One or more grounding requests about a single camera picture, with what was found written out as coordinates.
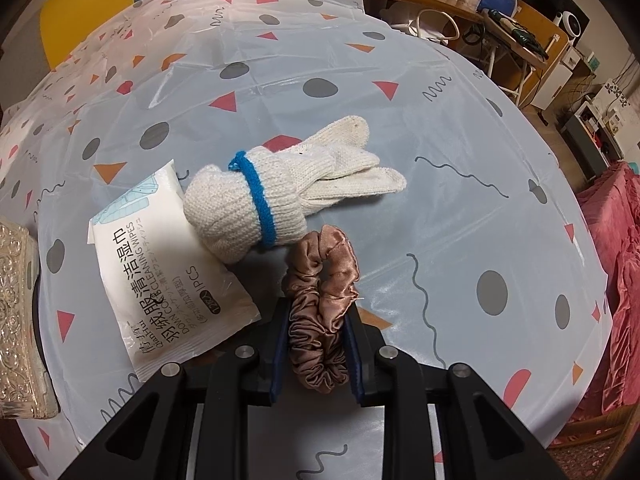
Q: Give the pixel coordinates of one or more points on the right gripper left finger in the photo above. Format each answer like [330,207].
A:
[273,352]

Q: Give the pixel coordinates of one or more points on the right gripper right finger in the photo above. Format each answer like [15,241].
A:
[361,342]

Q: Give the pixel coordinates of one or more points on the brown satin scrunchie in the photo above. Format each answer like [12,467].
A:
[321,283]

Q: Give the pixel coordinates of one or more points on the wet wipes packet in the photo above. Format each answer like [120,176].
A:
[172,299]

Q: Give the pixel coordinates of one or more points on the patterned tablecloth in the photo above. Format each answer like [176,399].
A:
[470,241]

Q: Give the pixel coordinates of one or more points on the white knit glove blue band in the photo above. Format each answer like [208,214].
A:
[263,197]

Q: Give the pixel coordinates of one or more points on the ornate silver tissue box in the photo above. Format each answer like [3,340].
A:
[26,388]

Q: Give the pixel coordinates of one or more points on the wicker basket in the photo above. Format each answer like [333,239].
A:
[592,448]

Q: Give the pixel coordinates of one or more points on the pink blanket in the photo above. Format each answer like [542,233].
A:
[611,209]

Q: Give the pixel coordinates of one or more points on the wooden desk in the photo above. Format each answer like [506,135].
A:
[474,46]

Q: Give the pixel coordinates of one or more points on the white folding table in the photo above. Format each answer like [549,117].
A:
[509,38]

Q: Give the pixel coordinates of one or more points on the multicolour sofa backrest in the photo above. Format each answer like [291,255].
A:
[70,53]

